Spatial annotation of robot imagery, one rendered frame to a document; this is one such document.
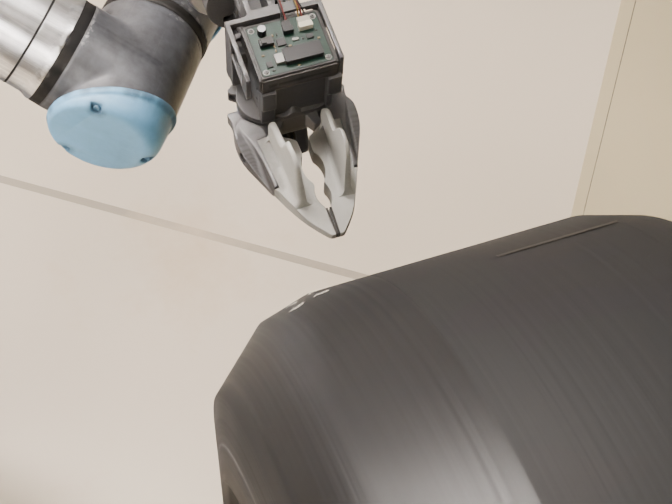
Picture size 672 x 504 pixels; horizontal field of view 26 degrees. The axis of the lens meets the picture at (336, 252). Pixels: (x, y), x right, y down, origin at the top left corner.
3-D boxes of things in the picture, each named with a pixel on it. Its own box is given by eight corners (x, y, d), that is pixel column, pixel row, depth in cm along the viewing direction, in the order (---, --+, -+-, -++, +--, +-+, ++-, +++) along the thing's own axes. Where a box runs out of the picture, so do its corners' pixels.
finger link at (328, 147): (341, 202, 96) (298, 90, 100) (337, 243, 102) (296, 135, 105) (385, 190, 97) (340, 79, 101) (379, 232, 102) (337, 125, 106)
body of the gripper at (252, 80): (244, 91, 98) (194, -46, 103) (246, 156, 106) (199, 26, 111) (352, 63, 99) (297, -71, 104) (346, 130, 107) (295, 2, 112)
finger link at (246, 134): (254, 192, 101) (218, 90, 105) (254, 203, 103) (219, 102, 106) (319, 174, 102) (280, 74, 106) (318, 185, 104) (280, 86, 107)
